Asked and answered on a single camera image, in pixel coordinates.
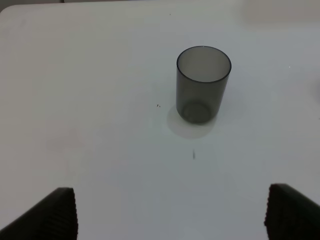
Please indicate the grey translucent plastic cup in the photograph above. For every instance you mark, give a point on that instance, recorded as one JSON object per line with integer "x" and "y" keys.
{"x": 202, "y": 73}

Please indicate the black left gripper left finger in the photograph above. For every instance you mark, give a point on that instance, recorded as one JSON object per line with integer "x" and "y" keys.
{"x": 53, "y": 218}

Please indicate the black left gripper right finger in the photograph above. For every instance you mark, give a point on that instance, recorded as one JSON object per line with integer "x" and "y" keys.
{"x": 290, "y": 215}

